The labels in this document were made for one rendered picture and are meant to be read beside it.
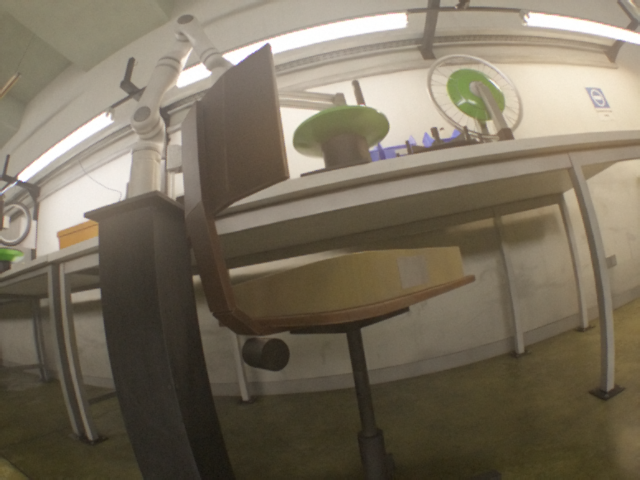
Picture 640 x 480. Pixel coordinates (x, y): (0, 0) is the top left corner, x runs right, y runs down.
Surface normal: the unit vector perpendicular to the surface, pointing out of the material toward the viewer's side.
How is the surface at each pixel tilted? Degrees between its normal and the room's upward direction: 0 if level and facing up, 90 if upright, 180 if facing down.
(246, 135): 90
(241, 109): 90
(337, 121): 157
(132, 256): 90
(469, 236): 90
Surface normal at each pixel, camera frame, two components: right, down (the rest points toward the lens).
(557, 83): -0.17, -0.15
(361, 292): 0.07, -0.19
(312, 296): -0.73, 0.00
